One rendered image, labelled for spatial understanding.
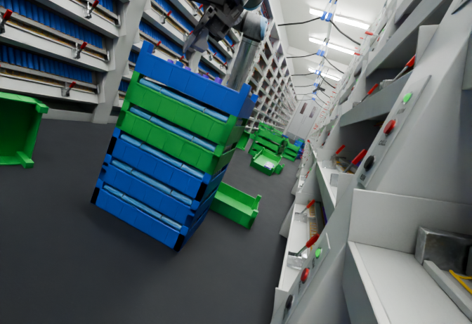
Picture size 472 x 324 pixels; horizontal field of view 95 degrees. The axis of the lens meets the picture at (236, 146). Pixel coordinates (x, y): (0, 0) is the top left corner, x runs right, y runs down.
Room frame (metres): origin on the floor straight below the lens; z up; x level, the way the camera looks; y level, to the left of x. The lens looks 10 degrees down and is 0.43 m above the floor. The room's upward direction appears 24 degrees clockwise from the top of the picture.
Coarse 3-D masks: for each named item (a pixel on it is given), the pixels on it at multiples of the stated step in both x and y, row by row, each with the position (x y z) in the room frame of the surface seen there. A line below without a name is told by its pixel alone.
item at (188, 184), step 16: (112, 144) 0.56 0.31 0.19; (128, 144) 0.55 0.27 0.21; (128, 160) 0.55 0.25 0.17; (144, 160) 0.55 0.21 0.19; (160, 160) 0.54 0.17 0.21; (160, 176) 0.54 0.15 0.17; (176, 176) 0.53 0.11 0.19; (192, 176) 0.53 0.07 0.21; (208, 176) 0.52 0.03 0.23; (192, 192) 0.53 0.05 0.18; (208, 192) 0.57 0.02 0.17
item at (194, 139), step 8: (136, 112) 0.56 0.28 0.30; (144, 112) 0.57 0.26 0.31; (152, 120) 0.56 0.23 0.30; (160, 120) 0.56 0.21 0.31; (168, 120) 0.60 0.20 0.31; (168, 128) 0.55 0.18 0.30; (176, 128) 0.55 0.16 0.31; (184, 128) 0.59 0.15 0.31; (184, 136) 0.54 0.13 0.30; (192, 136) 0.54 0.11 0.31; (200, 136) 0.59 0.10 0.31; (200, 144) 0.54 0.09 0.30; (208, 144) 0.54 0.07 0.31; (216, 144) 0.57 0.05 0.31; (224, 152) 0.60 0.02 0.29
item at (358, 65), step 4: (388, 12) 0.97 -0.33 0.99; (392, 12) 0.96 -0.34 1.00; (388, 16) 0.96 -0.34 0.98; (376, 40) 1.08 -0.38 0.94; (372, 44) 1.15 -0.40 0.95; (372, 48) 1.14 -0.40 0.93; (368, 52) 1.22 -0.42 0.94; (364, 56) 1.30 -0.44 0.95; (356, 64) 1.54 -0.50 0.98; (360, 64) 1.37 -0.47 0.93; (356, 68) 1.49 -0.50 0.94; (360, 68) 1.37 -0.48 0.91; (356, 72) 1.47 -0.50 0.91
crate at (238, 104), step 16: (144, 48) 0.56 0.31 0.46; (144, 64) 0.56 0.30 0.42; (160, 64) 0.55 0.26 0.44; (176, 64) 0.74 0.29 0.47; (160, 80) 0.55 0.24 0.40; (176, 80) 0.55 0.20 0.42; (192, 80) 0.54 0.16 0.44; (208, 80) 0.54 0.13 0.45; (192, 96) 0.54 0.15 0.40; (208, 96) 0.53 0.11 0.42; (224, 96) 0.53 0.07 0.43; (240, 96) 0.52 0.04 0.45; (256, 96) 0.70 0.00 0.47; (240, 112) 0.54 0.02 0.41
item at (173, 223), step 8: (112, 192) 0.56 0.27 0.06; (120, 192) 0.56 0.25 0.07; (128, 200) 0.56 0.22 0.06; (136, 200) 0.56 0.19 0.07; (144, 208) 0.55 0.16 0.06; (152, 208) 0.55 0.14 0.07; (152, 216) 0.55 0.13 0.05; (160, 216) 0.54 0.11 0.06; (168, 216) 0.55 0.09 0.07; (168, 224) 0.55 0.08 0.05; (176, 224) 0.54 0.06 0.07; (192, 224) 0.60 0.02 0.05
